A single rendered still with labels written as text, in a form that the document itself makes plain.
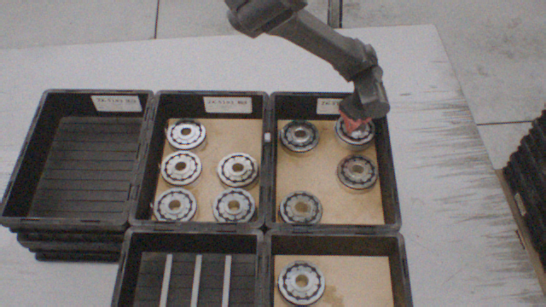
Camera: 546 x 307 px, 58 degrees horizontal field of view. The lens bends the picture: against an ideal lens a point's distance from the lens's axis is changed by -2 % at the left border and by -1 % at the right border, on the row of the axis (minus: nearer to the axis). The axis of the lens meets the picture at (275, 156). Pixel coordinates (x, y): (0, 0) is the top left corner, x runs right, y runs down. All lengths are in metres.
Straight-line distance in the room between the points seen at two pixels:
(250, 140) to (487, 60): 1.89
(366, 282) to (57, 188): 0.79
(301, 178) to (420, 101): 0.56
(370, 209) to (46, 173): 0.83
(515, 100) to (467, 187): 1.36
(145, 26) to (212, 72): 1.39
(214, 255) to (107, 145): 0.44
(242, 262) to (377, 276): 0.31
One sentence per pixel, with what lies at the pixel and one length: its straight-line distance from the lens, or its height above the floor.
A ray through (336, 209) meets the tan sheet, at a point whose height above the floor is 0.83.
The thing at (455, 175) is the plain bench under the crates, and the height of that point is 0.70.
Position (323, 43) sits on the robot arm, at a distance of 0.92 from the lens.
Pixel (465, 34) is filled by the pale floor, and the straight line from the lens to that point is 3.08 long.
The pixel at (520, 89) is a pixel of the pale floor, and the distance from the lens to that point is 2.88.
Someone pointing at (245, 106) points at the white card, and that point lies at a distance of 1.33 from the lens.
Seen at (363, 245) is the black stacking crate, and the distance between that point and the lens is 1.13.
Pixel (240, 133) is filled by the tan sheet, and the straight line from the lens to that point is 1.34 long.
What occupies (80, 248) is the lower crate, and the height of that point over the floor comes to 0.80.
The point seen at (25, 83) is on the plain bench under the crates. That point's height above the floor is 0.70.
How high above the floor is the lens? 1.89
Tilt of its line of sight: 55 degrees down
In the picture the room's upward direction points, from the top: straight up
